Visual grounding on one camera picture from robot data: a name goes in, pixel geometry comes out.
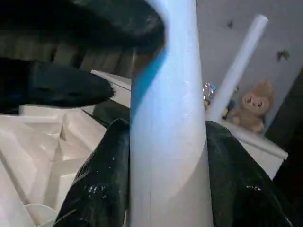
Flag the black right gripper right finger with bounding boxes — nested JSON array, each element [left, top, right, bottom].
[[205, 121, 294, 227]]

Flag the white cabinet with glass doors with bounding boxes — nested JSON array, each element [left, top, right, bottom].
[[91, 70, 289, 182]]

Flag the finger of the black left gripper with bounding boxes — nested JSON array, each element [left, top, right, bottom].
[[0, 58, 114, 114], [0, 0, 165, 48]]

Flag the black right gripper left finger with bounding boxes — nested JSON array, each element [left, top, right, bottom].
[[53, 119, 130, 227]]

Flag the white plastic table leg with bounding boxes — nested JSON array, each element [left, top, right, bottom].
[[212, 14, 269, 121], [129, 0, 215, 227]]

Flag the grey curtain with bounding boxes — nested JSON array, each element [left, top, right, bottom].
[[0, 30, 135, 79]]

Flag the beige plush toy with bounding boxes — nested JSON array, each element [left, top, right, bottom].
[[231, 79, 274, 132]]

